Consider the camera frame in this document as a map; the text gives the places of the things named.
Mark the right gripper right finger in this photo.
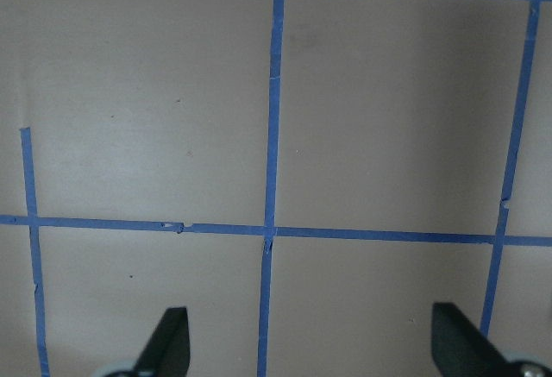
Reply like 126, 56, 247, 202
431, 302, 518, 377

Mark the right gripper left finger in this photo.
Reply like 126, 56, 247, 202
130, 306, 191, 377

